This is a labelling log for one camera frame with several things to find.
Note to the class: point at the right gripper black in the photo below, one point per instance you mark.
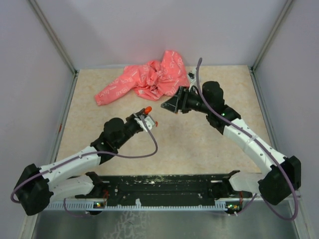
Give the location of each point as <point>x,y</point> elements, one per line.
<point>176,102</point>

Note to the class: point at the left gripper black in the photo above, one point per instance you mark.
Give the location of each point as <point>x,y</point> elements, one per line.
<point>133,115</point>

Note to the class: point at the orange earbud charging case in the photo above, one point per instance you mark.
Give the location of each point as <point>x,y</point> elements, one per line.
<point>147,110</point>

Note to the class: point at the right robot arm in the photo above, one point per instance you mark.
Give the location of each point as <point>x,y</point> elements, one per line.
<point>279,177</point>

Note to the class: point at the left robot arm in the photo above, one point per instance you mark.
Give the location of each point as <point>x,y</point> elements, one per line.
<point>38,187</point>

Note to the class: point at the pink printed cloth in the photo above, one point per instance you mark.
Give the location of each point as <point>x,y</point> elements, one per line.
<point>149,81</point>

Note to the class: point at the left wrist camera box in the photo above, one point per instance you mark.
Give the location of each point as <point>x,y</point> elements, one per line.
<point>146,124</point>

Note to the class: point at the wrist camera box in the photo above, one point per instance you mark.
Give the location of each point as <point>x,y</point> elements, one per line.
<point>192,79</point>
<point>146,124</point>

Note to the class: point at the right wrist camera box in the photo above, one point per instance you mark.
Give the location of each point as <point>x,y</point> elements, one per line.
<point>192,79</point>

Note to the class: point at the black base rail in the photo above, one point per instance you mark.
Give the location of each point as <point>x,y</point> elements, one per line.
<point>163,190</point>

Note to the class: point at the right aluminium frame post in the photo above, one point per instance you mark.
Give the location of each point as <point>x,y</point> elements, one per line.
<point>273,33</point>

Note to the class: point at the aluminium frame post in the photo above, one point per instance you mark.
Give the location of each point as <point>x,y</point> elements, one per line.
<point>38,12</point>
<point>273,33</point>

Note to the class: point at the white slotted cable duct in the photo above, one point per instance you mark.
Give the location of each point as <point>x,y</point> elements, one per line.
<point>97,206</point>

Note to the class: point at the left aluminium frame post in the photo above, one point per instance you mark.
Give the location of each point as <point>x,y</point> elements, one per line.
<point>38,12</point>

